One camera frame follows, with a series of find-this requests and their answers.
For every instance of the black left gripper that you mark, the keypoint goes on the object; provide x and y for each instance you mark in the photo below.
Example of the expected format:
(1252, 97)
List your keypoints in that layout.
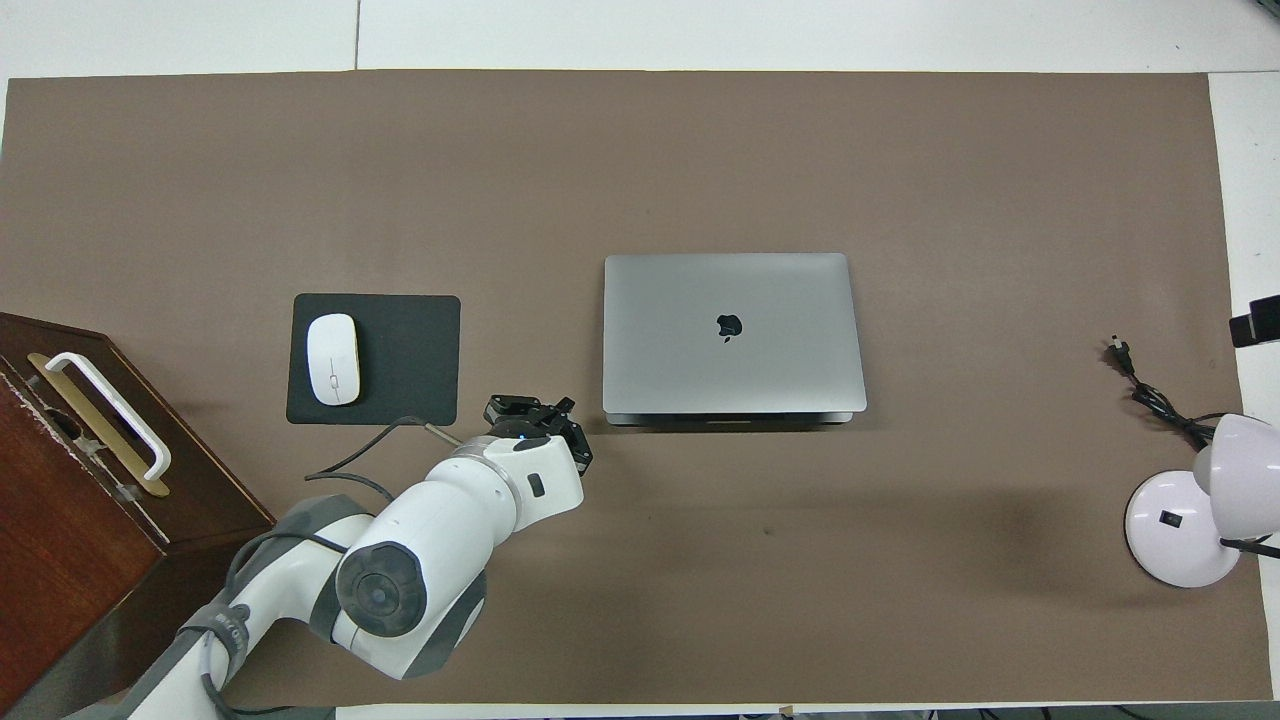
(520, 412)

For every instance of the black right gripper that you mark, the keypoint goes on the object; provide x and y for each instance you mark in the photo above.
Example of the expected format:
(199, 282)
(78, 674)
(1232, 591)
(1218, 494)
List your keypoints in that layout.
(1260, 322)

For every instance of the grey laptop computer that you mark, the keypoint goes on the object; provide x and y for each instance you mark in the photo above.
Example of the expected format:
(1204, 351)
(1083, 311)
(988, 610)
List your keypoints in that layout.
(730, 350)

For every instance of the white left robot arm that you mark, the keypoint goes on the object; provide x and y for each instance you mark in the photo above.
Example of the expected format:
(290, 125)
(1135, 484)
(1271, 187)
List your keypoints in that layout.
(400, 560)

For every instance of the black mouse pad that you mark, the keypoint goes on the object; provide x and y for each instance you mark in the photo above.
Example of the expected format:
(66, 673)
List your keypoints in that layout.
(410, 360)

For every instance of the large brown table mat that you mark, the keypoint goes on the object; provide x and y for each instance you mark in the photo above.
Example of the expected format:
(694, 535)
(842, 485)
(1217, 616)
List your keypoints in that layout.
(700, 560)

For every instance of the white desk lamp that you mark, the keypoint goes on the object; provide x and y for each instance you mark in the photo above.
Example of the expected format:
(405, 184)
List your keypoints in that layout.
(1180, 545)

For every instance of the white computer mouse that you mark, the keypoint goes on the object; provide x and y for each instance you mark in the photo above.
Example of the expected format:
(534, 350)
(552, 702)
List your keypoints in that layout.
(333, 360)

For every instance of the brass plate on box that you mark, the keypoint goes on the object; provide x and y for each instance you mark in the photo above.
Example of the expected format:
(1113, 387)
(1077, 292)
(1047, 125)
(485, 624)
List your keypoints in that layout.
(95, 425)

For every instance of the dark brown wooden box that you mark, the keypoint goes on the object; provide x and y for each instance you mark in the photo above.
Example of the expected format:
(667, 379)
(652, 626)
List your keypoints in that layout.
(70, 540)

